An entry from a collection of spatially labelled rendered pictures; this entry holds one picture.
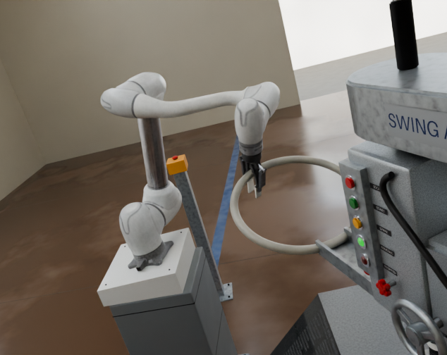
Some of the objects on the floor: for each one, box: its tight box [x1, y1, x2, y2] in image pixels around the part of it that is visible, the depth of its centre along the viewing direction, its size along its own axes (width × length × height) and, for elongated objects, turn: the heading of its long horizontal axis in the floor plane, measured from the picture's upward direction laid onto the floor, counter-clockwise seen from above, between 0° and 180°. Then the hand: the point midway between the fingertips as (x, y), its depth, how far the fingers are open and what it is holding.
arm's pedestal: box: [109, 247, 249, 355], centre depth 240 cm, size 50×50×80 cm
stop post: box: [166, 154, 233, 302], centre depth 317 cm, size 20×20×109 cm
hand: (254, 188), depth 188 cm, fingers closed on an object, 4 cm apart
